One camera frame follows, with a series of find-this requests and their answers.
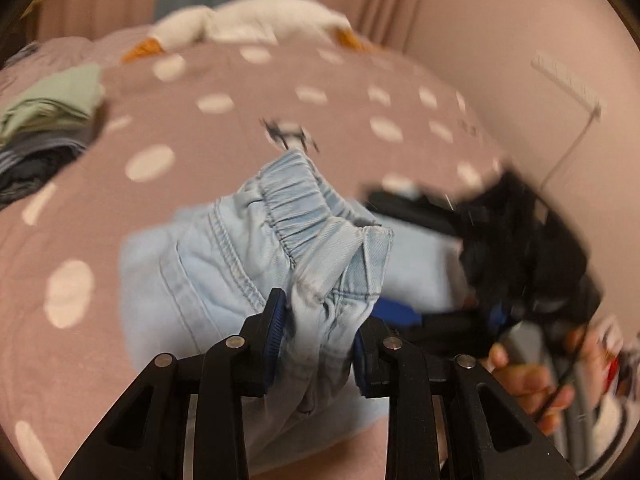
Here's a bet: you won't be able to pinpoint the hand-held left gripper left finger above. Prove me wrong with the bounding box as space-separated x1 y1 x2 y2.
59 287 288 480

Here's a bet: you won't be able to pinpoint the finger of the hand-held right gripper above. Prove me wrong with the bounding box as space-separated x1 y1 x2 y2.
372 297 501 357
367 187 471 238

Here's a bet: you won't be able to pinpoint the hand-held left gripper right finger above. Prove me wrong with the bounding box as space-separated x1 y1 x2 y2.
351 316 578 480

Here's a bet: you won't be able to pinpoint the light blue denim shorts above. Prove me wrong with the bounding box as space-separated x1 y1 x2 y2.
119 149 473 476

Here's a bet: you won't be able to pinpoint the person's right hand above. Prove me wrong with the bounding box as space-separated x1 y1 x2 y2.
487 320 608 436

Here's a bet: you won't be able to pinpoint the pink polka dot blanket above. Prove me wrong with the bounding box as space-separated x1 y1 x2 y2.
0 40 521 480

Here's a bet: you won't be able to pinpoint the white goose plush toy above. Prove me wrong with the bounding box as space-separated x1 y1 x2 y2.
121 0 381 65

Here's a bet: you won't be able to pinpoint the dark folded jeans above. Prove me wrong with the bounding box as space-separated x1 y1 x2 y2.
0 149 85 207

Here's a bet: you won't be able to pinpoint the blue striped folded garment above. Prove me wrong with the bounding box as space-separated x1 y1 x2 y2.
0 134 95 162

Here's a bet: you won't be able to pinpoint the green folded garment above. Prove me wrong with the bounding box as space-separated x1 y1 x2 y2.
0 64 105 143

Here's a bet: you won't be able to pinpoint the lilac crumpled quilt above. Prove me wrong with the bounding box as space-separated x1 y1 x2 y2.
0 25 157 92

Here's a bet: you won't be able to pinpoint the thin dark cable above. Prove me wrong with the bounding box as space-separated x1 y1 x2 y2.
542 110 597 187

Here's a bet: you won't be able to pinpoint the white ribbed wall fixture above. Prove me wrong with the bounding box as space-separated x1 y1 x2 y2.
530 50 607 122

